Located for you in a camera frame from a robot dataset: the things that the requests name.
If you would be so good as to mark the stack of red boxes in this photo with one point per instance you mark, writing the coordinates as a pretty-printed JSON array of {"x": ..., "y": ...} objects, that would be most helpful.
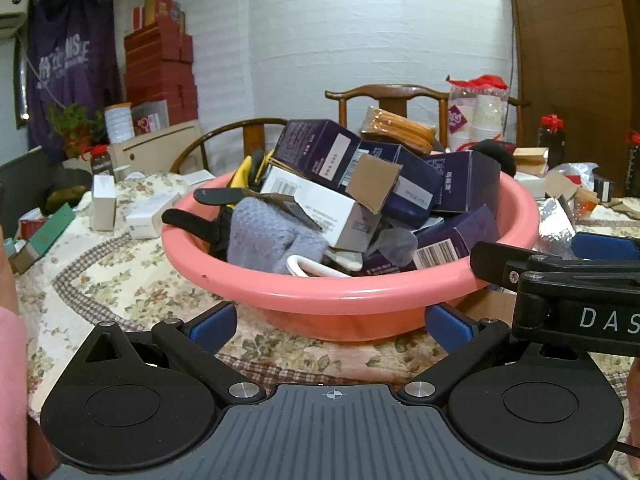
[{"x": 160, "y": 70}]

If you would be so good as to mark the orange clear-wrapped packet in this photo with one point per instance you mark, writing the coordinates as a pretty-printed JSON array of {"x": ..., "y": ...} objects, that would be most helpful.
[{"x": 400, "y": 130}]

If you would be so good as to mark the beige carton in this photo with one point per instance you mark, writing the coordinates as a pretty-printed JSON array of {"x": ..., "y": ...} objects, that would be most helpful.
[{"x": 160, "y": 145}]

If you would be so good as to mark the pink plastic basin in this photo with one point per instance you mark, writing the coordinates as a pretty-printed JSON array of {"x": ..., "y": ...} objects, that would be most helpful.
[{"x": 325, "y": 305}]

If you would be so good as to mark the navy cardboard box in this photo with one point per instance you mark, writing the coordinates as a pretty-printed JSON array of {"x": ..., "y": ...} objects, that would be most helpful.
[
  {"x": 410, "y": 195},
  {"x": 465, "y": 180}
]

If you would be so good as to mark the dark bottle with red cap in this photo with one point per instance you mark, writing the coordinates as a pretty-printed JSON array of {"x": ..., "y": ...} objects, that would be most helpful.
[
  {"x": 551, "y": 140},
  {"x": 634, "y": 160}
]

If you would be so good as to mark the brown wooden door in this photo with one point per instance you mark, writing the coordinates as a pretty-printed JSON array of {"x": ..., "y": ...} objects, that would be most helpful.
[{"x": 575, "y": 50}]

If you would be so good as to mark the round-back wooden chair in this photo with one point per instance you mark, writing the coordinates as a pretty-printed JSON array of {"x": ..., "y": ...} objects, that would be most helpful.
[{"x": 220, "y": 132}]

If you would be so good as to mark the small dark red-capped bottle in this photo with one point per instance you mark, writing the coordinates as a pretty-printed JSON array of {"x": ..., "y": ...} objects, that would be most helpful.
[{"x": 101, "y": 160}]

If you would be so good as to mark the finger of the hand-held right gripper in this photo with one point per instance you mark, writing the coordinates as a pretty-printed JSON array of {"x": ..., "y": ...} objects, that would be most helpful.
[
  {"x": 605, "y": 247},
  {"x": 495, "y": 262}
]

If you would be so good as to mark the black white box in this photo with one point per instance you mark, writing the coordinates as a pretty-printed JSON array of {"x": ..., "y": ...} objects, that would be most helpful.
[{"x": 607, "y": 185}]

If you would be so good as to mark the white box with barcode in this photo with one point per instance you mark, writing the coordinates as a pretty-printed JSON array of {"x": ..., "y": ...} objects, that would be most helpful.
[{"x": 320, "y": 210}]

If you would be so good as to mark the purple cardboard box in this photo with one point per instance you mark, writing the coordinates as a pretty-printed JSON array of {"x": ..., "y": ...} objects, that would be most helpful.
[{"x": 310, "y": 152}]

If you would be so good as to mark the upright white box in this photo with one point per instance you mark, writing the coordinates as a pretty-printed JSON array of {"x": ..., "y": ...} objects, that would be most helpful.
[{"x": 103, "y": 205}]

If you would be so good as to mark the black red knit glove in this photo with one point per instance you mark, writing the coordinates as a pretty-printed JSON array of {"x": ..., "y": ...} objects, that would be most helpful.
[{"x": 495, "y": 160}]

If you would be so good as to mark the dark grey chair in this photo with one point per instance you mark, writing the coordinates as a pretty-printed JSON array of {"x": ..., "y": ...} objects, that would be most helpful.
[{"x": 20, "y": 185}]

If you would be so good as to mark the bag of paper cups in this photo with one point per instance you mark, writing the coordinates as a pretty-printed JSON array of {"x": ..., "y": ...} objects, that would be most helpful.
[{"x": 477, "y": 110}]

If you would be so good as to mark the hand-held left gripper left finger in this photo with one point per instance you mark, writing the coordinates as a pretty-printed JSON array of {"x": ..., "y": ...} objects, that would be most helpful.
[{"x": 215, "y": 325}]

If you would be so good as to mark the flat-lying white box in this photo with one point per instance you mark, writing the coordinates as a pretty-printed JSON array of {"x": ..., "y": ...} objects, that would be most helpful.
[{"x": 150, "y": 215}]

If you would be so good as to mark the person's pink clothing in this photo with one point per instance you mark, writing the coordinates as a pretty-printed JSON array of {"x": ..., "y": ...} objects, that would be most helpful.
[{"x": 12, "y": 385}]

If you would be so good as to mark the stack of white tubs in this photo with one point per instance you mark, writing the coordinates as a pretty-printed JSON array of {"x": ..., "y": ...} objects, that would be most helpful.
[{"x": 119, "y": 122}]

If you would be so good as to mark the green potted plant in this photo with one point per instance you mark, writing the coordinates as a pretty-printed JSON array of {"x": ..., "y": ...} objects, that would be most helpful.
[{"x": 75, "y": 127}]

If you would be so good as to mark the silver foil bag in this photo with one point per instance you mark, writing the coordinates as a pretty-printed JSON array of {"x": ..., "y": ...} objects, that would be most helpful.
[{"x": 555, "y": 225}]

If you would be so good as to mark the green box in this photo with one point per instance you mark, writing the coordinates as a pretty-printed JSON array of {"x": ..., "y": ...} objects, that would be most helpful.
[{"x": 50, "y": 232}]

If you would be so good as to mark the thin grey cloth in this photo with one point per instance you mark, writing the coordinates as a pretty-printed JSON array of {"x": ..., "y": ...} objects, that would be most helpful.
[{"x": 395, "y": 245}]

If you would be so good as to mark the grey knit cloth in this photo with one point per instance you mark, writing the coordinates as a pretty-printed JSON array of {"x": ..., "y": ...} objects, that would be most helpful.
[{"x": 270, "y": 235}]

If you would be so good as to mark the brown cardboard flap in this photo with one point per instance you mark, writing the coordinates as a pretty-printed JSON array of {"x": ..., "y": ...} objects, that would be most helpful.
[{"x": 372, "y": 180}]

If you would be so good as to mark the navy box with barcode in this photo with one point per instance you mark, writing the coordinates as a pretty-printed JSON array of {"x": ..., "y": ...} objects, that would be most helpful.
[{"x": 465, "y": 235}]

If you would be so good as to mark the yellow black glove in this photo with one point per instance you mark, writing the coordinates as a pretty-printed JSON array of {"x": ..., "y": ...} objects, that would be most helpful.
[{"x": 245, "y": 172}]

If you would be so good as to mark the tan cardboard box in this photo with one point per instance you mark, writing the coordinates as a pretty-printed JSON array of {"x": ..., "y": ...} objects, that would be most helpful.
[{"x": 530, "y": 160}]

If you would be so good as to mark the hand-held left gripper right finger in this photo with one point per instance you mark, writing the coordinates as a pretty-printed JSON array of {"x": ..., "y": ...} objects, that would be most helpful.
[{"x": 447, "y": 327}]

